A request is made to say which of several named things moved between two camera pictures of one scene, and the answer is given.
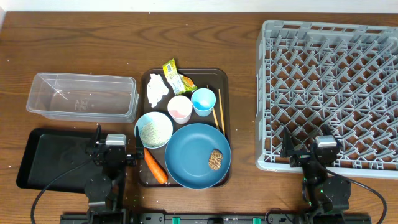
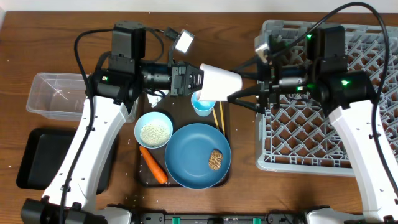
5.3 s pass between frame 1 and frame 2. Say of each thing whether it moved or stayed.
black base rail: stayed
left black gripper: moved
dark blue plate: stayed
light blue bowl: stayed
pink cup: moved
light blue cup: stayed
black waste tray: stayed
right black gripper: moved
